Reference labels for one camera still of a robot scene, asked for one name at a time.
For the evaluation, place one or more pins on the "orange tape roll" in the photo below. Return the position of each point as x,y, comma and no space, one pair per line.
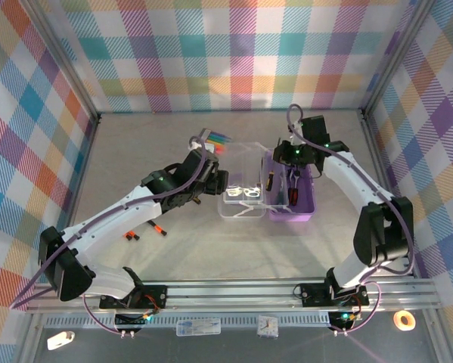
396,321

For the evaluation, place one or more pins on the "small white plastic object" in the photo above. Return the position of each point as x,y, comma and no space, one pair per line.
59,340

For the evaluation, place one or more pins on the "aluminium frame post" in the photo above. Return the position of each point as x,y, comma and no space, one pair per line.
66,60
395,56

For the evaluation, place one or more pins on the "purple plastic toolbox base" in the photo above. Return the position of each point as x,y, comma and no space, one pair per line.
305,196

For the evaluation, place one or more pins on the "pack of coloured markers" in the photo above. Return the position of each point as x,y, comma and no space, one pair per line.
218,141

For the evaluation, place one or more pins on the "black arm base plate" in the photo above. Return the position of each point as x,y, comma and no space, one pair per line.
154,296
313,295

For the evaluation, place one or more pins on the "small black controller board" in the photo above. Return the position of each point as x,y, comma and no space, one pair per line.
339,319
128,321

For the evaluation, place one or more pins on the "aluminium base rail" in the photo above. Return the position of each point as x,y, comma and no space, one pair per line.
230,295

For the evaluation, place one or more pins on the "small square clock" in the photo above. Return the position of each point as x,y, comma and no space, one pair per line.
267,326

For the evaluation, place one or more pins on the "clear plastic toolbox lid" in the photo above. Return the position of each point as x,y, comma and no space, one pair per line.
245,162

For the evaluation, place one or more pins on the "aluminium table edge rail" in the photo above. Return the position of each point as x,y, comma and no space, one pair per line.
83,166
373,151

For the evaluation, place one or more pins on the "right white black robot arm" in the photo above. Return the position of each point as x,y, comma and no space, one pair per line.
381,234

